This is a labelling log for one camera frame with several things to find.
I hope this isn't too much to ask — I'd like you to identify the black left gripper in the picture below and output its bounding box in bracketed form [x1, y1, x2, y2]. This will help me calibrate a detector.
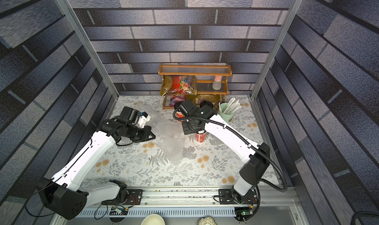
[127, 125, 159, 141]

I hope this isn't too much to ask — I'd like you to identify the translucent plastic carrier bag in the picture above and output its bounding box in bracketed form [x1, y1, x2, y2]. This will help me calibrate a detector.
[137, 103, 185, 166]

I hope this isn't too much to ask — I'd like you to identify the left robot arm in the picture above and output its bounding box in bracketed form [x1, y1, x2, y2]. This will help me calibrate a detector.
[36, 117, 156, 220]

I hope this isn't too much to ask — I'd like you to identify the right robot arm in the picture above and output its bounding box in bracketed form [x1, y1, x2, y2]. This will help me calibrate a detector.
[175, 101, 270, 199]

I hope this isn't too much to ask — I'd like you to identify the red milk tea cup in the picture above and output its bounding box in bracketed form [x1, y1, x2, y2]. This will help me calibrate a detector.
[195, 130, 207, 143]

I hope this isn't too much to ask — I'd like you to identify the pink snack packet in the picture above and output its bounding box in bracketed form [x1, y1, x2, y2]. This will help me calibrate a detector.
[169, 95, 186, 107]

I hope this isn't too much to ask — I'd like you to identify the green plastic straw cup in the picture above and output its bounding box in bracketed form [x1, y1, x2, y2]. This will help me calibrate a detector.
[218, 103, 235, 122]

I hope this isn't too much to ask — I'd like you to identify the red snack bag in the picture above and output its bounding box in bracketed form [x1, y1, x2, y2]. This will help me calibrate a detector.
[171, 75, 197, 95]

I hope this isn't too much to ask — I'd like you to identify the wooden shelf rack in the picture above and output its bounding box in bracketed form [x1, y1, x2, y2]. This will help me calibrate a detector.
[159, 64, 232, 102]

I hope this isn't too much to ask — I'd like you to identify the pink capped white bottle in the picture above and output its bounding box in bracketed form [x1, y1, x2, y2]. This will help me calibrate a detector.
[212, 75, 223, 91]

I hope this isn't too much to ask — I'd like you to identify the gold snack bag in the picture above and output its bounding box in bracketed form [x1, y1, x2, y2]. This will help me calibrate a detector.
[160, 76, 173, 96]

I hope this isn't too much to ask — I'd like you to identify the white round bowl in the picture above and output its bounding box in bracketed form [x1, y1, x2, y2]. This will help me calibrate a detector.
[141, 214, 165, 225]

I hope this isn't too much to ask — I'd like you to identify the patterned round object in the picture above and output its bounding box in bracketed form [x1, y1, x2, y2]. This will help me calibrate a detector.
[197, 216, 217, 225]

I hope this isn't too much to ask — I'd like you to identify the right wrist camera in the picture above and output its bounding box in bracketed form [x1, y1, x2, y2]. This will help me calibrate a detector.
[173, 100, 217, 120]

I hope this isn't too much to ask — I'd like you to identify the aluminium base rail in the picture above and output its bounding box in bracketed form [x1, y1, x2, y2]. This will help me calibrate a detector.
[77, 185, 303, 224]

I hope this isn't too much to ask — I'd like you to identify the black corrugated cable conduit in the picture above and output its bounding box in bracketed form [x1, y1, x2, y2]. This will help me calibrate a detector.
[172, 106, 288, 193]

